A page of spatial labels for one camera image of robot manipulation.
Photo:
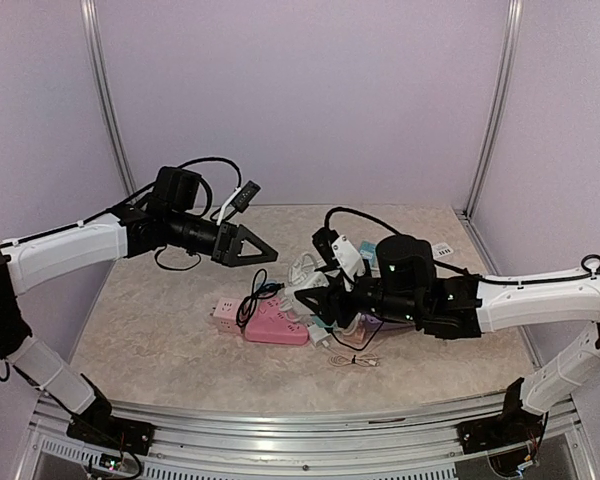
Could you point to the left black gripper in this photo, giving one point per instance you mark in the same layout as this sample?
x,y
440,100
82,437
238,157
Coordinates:
x,y
231,256

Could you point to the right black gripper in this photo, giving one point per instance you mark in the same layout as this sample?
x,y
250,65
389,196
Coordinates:
x,y
325,296

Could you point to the pink triangular power socket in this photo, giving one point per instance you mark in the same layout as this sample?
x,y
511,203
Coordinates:
x,y
270,325

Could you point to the pink cube socket adapter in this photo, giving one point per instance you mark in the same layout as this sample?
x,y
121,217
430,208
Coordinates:
x,y
224,315

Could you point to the white cartoon charger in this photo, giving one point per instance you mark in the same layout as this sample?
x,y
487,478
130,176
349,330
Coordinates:
x,y
314,280

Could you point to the small pink charger plug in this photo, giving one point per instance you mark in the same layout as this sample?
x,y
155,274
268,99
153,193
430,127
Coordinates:
x,y
355,335

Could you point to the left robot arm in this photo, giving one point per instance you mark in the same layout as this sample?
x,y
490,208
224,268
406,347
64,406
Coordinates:
x,y
152,219

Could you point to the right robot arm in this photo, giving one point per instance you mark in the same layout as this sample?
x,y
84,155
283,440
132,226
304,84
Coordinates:
x,y
571,295

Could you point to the purple power strip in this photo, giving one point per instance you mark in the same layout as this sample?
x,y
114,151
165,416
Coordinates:
x,y
373,323

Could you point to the teal power strip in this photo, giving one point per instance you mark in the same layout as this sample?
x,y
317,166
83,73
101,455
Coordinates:
x,y
367,251

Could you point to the white power strip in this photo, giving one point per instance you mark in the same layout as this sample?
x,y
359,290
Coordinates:
x,y
442,249

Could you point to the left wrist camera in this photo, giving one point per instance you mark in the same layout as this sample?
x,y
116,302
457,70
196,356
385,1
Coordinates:
x,y
238,202

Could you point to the aluminium front rail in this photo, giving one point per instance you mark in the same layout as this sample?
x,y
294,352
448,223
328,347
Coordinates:
x,y
419,443

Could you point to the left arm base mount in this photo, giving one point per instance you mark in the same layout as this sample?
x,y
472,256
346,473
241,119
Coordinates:
x,y
121,434

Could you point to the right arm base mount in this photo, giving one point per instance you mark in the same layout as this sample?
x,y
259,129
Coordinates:
x,y
492,433

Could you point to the left aluminium post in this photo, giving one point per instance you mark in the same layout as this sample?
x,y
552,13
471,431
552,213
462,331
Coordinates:
x,y
89,14

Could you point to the aluminium post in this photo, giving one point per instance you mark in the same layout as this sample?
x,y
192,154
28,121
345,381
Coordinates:
x,y
89,14
497,108

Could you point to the right aluminium post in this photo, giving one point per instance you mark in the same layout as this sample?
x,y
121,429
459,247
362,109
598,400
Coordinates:
x,y
497,108

